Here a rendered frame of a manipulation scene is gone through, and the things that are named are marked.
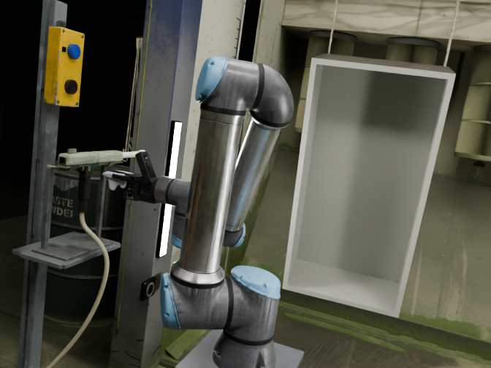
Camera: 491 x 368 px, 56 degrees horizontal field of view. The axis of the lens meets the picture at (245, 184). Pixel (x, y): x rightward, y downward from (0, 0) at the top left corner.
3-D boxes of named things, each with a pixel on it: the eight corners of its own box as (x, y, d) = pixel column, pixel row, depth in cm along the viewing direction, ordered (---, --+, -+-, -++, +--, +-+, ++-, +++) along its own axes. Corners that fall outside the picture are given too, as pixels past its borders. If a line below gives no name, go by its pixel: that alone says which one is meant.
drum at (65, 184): (16, 299, 290) (25, 160, 276) (96, 280, 335) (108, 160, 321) (66, 337, 255) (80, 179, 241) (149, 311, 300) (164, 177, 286)
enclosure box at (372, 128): (296, 258, 279) (324, 52, 237) (400, 282, 263) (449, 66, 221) (282, 288, 248) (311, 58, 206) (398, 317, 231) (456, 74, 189)
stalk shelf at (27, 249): (73, 234, 187) (74, 231, 187) (120, 247, 180) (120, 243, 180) (12, 253, 158) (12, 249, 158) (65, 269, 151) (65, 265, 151)
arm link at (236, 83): (223, 341, 128) (271, 64, 109) (158, 342, 123) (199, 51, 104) (212, 311, 142) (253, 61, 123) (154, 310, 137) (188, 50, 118)
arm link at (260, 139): (301, 62, 121) (236, 229, 165) (256, 54, 118) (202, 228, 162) (313, 86, 113) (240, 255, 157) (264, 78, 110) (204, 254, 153)
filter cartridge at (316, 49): (328, 147, 372) (346, 41, 357) (345, 154, 337) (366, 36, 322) (284, 142, 365) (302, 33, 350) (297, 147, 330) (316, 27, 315)
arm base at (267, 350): (264, 385, 127) (269, 352, 125) (202, 363, 133) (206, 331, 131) (282, 354, 145) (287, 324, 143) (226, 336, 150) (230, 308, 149)
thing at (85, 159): (63, 218, 153) (69, 150, 149) (52, 215, 155) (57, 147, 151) (143, 198, 199) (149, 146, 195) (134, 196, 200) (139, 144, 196)
